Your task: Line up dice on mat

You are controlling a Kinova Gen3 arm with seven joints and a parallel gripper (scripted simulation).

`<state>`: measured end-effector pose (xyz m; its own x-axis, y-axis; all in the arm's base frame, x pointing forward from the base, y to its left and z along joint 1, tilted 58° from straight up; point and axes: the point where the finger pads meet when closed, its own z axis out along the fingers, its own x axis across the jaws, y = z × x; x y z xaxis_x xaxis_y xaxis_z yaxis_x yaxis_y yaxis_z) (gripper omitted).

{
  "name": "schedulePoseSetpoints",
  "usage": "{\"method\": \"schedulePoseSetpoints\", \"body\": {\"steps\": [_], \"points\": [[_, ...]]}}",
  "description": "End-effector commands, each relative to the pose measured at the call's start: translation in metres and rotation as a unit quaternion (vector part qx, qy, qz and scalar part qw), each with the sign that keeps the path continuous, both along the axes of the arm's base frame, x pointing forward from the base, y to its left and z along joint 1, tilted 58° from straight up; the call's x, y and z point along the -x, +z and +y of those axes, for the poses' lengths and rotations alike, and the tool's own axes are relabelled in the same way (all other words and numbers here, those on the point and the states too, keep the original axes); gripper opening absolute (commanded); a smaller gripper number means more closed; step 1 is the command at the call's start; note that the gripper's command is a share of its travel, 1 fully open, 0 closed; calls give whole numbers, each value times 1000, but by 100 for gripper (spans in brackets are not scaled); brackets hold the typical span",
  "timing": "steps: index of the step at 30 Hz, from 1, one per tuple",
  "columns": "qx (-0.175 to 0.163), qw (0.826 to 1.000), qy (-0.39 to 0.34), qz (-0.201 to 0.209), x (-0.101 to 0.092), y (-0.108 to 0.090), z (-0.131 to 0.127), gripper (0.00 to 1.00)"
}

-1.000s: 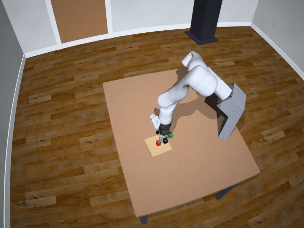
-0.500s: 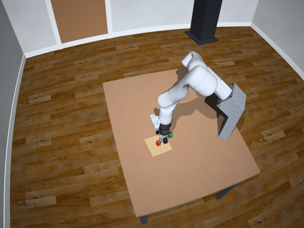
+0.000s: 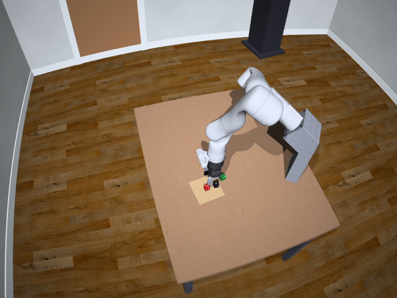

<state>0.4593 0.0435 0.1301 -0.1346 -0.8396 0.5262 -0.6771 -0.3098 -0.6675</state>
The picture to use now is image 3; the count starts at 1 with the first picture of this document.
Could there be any tan flat mat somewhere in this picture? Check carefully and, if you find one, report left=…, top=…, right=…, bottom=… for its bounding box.
left=188, top=175, right=225, bottom=205

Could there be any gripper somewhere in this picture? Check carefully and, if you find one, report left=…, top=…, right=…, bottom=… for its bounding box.
left=196, top=149, right=225, bottom=186

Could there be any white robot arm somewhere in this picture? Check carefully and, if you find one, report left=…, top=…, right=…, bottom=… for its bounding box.
left=206, top=67, right=303, bottom=156

